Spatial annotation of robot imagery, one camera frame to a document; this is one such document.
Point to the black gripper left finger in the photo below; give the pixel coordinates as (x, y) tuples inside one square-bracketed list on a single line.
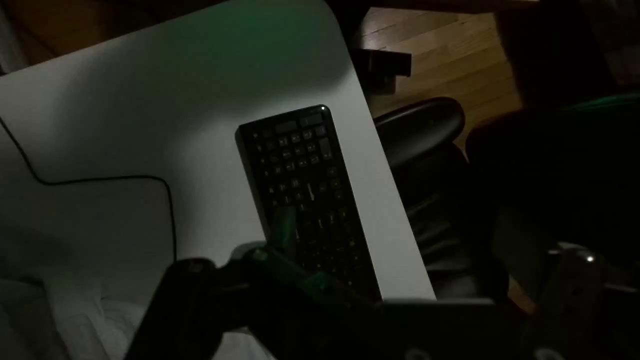
[(280, 293)]

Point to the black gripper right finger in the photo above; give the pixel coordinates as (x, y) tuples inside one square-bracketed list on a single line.
[(573, 301)]

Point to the black office chair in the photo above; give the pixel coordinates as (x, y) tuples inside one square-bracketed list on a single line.
[(432, 201)]

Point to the black computer keyboard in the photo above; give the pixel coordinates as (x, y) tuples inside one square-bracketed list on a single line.
[(302, 192)]

